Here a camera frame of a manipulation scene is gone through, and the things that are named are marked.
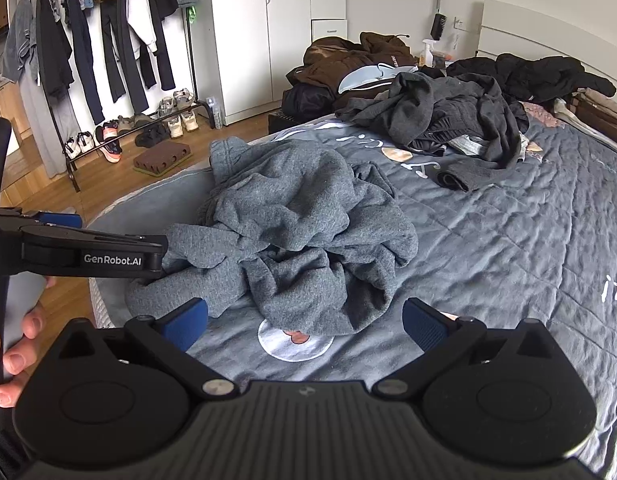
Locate person's left hand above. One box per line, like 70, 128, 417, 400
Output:
0, 276, 56, 408

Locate stack of folded brown clothes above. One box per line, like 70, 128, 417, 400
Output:
571, 87, 617, 148

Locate heap of black clothes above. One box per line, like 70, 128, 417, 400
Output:
446, 53, 617, 102

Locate black metal clothes rack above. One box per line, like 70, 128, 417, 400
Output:
27, 0, 215, 193

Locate black puffer jacket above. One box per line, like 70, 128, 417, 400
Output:
281, 67, 339, 121

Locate brown jacket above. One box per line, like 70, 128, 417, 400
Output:
302, 31, 414, 91

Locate white wardrobe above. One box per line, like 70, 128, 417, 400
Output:
208, 0, 347, 126

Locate white mattress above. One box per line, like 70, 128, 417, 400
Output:
88, 280, 126, 331

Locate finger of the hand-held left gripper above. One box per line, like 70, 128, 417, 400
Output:
0, 206, 84, 233
19, 225, 169, 281

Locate white headboard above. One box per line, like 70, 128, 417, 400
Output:
476, 0, 617, 88

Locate row of shoes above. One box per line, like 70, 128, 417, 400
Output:
63, 87, 199, 163

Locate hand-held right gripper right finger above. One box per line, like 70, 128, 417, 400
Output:
373, 297, 557, 402

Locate pile of dark grey clothes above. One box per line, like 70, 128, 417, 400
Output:
336, 71, 532, 193

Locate brown foam block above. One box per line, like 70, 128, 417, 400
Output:
133, 141, 193, 177

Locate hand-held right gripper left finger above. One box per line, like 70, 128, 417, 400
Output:
58, 297, 239, 401

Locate black storage box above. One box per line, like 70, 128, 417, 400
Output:
267, 110, 302, 135

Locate grey sweatpants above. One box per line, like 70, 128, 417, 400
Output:
126, 136, 419, 337

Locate grey quilted printed bedspread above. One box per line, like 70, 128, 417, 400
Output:
86, 110, 617, 480

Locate light blue garment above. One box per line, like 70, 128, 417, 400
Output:
337, 63, 419, 95

